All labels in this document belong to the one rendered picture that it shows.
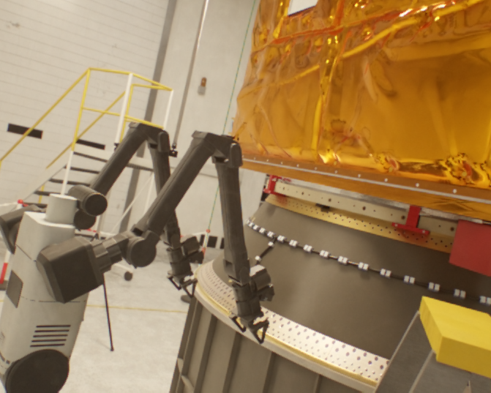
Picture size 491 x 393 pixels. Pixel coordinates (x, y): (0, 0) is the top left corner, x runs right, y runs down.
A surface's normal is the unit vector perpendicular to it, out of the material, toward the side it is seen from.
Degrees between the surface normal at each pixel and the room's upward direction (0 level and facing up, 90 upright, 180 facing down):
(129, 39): 90
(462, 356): 90
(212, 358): 90
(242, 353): 90
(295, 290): 62
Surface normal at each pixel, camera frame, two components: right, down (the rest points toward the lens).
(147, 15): 0.46, 0.13
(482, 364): -0.23, -0.03
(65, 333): 0.55, 0.33
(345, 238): -0.43, -0.56
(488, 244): -0.87, -0.18
